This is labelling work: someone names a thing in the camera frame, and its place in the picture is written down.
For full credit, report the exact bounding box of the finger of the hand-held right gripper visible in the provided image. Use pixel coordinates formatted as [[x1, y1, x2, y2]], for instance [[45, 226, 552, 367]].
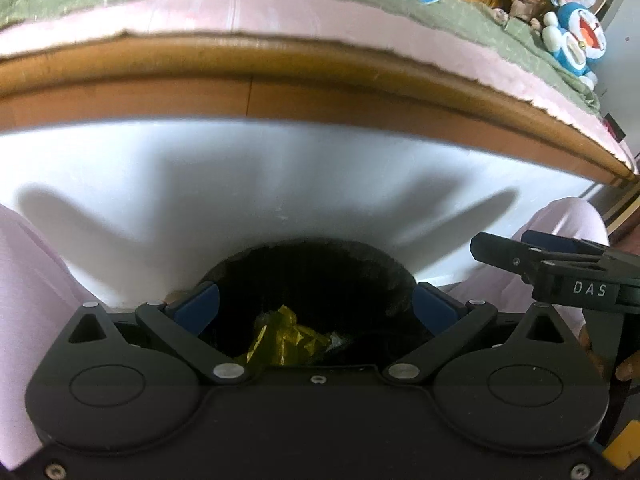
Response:
[[470, 232, 548, 282], [520, 229, 613, 260]]

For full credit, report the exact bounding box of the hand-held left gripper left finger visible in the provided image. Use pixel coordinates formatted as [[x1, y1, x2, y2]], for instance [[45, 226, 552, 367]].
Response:
[[65, 282, 251, 386]]

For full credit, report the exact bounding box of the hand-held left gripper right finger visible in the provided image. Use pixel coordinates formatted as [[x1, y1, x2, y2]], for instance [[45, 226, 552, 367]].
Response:
[[382, 281, 574, 386]]

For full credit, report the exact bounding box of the yellow wrapper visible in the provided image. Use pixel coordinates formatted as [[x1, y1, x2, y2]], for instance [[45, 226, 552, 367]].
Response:
[[232, 305, 333, 374]]

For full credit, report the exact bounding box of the black trash bin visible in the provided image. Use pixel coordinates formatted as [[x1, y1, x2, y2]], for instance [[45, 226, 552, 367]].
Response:
[[197, 239, 437, 367]]

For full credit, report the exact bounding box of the person's right hand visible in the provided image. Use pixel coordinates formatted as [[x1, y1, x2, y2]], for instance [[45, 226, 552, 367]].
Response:
[[577, 324, 640, 383]]

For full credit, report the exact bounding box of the small black and red box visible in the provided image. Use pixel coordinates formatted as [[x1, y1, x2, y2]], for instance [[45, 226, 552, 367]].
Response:
[[602, 114, 627, 142]]

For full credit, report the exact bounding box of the blue cat plush toy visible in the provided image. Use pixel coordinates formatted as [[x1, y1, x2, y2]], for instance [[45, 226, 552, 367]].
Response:
[[542, 0, 609, 89]]

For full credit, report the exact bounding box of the wooden table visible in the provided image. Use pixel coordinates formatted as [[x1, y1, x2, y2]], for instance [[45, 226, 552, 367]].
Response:
[[0, 35, 640, 189]]

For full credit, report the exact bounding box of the pink table mat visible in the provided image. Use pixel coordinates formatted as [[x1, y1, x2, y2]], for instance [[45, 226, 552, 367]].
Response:
[[0, 0, 627, 157]]

